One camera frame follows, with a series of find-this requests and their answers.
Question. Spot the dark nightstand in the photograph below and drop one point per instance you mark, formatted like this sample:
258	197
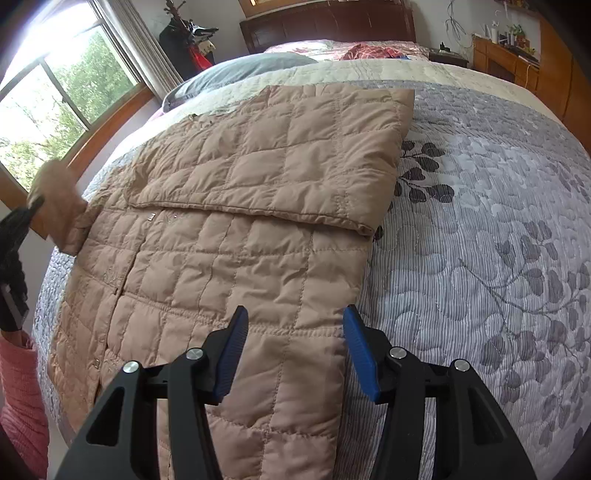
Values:
448	59

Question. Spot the red patterned cloth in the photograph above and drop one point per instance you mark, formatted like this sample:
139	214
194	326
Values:
364	51

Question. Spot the beige curtain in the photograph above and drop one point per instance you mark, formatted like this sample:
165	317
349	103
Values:
147	50

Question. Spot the black hanging coat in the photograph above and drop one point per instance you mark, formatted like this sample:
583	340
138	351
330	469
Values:
178	50

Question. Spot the light wooden cabinet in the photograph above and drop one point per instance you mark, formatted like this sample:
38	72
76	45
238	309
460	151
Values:
503	64

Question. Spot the person's left forearm pink sleeve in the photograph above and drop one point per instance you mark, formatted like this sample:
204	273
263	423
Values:
21	397

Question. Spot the dark wooden headboard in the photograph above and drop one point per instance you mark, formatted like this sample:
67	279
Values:
323	23

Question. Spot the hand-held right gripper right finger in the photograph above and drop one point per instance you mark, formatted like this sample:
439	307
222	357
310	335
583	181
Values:
362	355

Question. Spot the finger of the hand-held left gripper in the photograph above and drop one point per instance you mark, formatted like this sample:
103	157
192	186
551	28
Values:
36	205

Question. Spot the grey leaf-print quilt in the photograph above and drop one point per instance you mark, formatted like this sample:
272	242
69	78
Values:
485	230

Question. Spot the tall wooden wardrobe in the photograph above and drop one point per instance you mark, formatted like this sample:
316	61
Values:
561	78

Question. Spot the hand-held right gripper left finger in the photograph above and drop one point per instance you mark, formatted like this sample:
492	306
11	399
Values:
233	350

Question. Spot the wooden framed window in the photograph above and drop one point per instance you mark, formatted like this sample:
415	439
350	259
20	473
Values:
83	83

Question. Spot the tan quilted jacket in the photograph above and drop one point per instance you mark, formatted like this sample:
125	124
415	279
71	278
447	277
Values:
207	258

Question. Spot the white bottle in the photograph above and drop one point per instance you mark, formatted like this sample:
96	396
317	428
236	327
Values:
494	36

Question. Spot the red hanging bag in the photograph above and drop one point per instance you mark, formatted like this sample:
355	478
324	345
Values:
202	57

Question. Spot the grey pillow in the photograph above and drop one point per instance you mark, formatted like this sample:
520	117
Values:
240	74

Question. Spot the pink floral bedsheet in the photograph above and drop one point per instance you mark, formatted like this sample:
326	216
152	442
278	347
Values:
295	48

